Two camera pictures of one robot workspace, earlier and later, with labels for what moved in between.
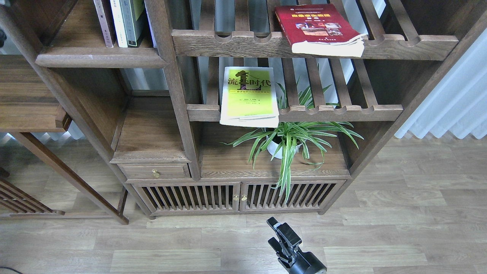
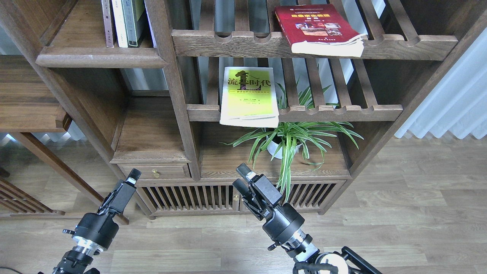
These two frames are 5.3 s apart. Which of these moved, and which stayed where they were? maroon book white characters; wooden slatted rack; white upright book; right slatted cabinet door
Moved: maroon book white characters
Stayed: white upright book; right slatted cabinet door; wooden slatted rack
